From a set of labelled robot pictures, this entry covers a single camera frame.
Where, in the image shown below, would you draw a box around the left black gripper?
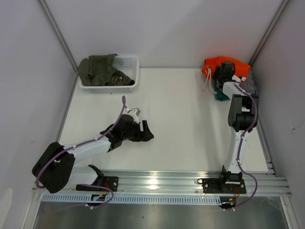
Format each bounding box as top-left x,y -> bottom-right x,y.
122,120 -> 153,142

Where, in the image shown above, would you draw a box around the orange shorts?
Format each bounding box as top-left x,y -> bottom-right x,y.
202,56 -> 252,94

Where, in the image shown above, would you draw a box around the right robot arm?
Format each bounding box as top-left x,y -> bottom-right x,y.
213,61 -> 259,193

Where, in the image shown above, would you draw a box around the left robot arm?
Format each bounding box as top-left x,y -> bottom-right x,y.
31,114 -> 154,194

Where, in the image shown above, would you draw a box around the teal folded shorts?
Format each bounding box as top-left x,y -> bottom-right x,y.
213,81 -> 229,101

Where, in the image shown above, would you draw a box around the grey folded shorts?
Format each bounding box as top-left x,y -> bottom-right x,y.
242,70 -> 258,95

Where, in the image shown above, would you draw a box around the olive green shorts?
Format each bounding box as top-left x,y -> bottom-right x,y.
78,54 -> 135,86

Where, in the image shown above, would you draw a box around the white plastic basket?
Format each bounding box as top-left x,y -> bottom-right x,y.
79,55 -> 140,94

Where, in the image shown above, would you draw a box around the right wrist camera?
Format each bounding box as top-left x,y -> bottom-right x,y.
232,74 -> 247,83

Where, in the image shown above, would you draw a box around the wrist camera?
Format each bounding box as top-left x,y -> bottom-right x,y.
127,108 -> 141,124
232,74 -> 247,83

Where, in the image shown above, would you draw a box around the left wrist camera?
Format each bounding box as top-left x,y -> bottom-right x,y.
127,108 -> 141,124

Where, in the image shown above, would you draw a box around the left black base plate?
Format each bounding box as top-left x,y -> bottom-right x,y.
76,176 -> 119,192

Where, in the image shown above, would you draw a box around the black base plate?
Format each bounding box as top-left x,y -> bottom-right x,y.
76,176 -> 119,192
197,178 -> 246,194

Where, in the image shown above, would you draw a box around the aluminium mounting rail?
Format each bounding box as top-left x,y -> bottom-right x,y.
32,169 -> 292,197

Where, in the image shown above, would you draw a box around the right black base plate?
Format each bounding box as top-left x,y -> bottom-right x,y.
197,178 -> 246,194

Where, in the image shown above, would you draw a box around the slotted cable duct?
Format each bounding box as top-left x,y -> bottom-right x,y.
41,193 -> 222,206

